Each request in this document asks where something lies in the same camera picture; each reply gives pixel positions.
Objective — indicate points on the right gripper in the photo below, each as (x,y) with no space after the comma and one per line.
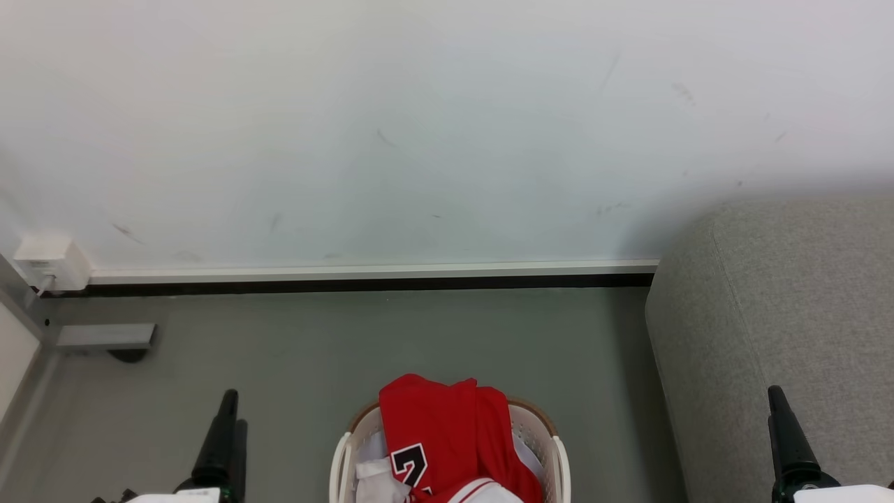
(810,478)

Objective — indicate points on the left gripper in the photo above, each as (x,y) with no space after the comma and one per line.
(227,493)

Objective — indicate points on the red basketball jersey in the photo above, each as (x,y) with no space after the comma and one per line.
(447,426)

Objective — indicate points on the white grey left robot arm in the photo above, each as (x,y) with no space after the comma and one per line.
(174,497)

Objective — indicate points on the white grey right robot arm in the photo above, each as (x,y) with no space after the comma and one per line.
(845,494)

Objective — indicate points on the white plastic laundry basket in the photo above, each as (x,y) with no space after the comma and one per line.
(555,461)

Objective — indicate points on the grey fabric sofa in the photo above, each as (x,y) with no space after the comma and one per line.
(789,314)

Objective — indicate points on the black caster wheel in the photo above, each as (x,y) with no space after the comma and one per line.
(128,355)

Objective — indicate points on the white cloth garment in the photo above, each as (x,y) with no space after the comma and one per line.
(380,478)

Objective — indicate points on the grey metal partition stand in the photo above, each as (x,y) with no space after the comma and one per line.
(105,336)

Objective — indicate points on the white and black baseboard strip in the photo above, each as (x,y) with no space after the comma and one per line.
(377,274)

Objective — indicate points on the white wall outlet box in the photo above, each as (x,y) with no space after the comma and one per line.
(52,260)

